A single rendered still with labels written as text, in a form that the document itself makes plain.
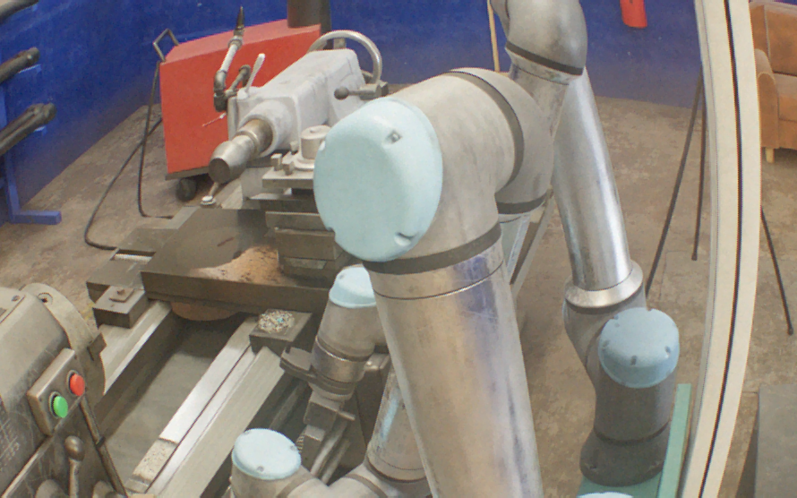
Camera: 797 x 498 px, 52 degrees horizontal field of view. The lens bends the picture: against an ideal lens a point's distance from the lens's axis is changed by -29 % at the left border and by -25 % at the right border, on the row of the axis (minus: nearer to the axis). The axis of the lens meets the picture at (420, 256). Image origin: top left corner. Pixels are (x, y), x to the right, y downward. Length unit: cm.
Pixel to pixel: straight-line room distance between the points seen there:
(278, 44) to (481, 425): 386
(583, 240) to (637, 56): 416
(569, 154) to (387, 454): 57
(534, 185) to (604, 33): 480
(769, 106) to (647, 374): 352
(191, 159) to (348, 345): 334
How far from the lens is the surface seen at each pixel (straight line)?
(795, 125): 505
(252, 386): 184
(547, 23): 137
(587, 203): 161
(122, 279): 227
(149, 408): 205
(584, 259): 166
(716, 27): 99
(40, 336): 119
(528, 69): 138
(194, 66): 475
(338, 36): 270
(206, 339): 225
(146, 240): 243
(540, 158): 94
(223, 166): 212
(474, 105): 87
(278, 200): 192
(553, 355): 341
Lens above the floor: 183
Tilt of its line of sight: 27 degrees down
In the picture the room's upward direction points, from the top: 6 degrees counter-clockwise
